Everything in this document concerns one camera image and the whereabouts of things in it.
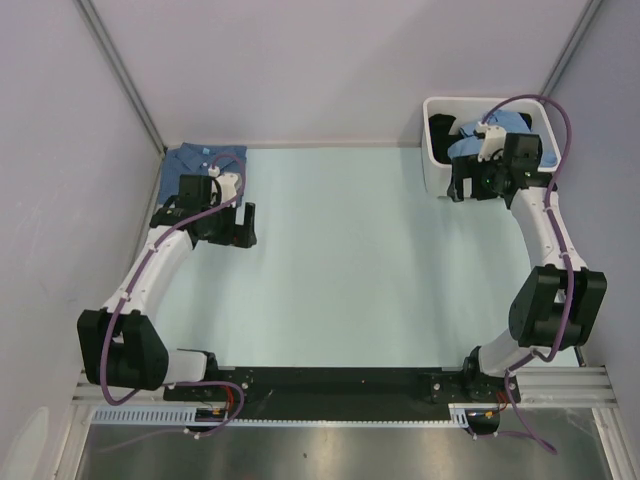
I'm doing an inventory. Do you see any white slotted cable duct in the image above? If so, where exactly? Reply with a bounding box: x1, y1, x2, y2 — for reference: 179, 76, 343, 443
92, 405, 469, 429

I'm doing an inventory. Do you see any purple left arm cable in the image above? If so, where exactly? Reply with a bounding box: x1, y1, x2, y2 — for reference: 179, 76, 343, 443
99, 152, 249, 443

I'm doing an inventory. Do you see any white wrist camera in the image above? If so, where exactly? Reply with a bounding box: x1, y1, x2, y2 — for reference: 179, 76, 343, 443
474, 122, 507, 162
208, 167, 244, 207

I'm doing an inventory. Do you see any aluminium frame rail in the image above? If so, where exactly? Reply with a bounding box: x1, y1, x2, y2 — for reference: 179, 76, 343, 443
71, 366, 618, 408

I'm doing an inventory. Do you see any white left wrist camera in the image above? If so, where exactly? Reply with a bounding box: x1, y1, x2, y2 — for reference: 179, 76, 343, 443
208, 167, 244, 207

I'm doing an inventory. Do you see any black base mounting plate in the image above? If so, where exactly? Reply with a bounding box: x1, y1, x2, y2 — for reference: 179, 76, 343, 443
163, 365, 522, 422

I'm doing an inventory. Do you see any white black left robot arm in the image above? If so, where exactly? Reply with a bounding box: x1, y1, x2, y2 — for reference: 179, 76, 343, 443
77, 168, 257, 400

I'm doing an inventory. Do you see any white plastic bin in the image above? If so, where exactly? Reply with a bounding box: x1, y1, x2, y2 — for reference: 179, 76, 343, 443
421, 96, 562, 197

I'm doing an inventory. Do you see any light blue long sleeve shirt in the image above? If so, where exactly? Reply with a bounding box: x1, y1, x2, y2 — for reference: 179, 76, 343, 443
447, 109, 533, 162

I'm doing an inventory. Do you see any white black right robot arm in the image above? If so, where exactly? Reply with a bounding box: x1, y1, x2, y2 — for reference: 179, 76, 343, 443
447, 124, 607, 402

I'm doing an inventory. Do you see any black shirt in bin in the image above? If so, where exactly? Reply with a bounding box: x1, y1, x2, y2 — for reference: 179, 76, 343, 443
428, 112, 532, 165

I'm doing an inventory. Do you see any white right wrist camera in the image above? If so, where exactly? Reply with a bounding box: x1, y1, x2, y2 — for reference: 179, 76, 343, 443
474, 122, 507, 162

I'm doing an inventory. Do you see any folded dark blue checked shirt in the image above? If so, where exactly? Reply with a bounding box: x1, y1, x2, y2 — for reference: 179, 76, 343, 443
156, 143, 247, 205

